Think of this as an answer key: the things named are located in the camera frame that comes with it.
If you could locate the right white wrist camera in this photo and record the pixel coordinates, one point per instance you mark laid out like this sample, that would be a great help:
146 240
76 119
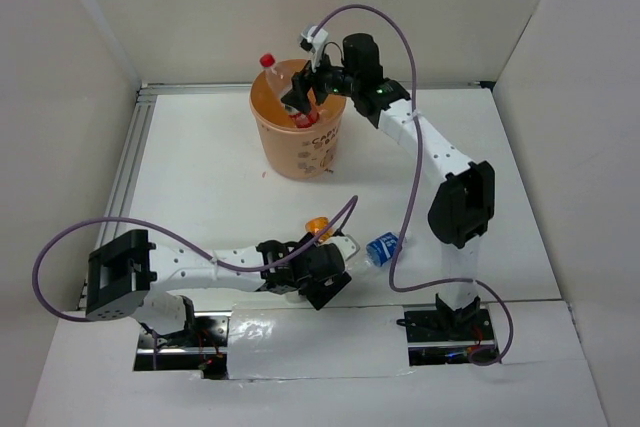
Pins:
313 40

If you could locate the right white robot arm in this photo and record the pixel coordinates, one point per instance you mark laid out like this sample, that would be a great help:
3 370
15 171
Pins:
464 200

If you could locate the orange plastic bin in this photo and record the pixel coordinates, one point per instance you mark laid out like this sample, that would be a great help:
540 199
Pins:
292 152

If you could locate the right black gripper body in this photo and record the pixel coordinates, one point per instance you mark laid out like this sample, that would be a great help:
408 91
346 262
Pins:
341 80

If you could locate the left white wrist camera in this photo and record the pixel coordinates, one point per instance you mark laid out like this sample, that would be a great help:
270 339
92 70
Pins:
347 246

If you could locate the clear bottle red label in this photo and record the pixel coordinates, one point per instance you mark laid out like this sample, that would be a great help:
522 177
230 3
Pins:
278 77

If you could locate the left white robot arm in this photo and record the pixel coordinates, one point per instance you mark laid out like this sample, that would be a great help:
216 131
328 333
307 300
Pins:
133 277

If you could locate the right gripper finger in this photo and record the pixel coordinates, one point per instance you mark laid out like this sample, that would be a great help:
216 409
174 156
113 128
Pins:
320 87
297 96

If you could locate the clear bottle blue label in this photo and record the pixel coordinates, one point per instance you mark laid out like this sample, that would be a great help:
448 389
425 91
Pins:
376 256

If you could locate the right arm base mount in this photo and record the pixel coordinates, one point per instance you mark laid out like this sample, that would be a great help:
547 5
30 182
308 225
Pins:
438 335

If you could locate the orange juice bottle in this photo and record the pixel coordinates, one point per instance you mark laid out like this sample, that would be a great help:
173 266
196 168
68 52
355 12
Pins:
317 225

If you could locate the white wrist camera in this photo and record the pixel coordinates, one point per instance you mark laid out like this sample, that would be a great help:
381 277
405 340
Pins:
313 40
347 246

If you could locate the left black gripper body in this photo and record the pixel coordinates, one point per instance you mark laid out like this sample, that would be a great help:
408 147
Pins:
318 293

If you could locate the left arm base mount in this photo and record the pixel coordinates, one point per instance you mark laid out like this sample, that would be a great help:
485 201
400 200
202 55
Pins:
202 351

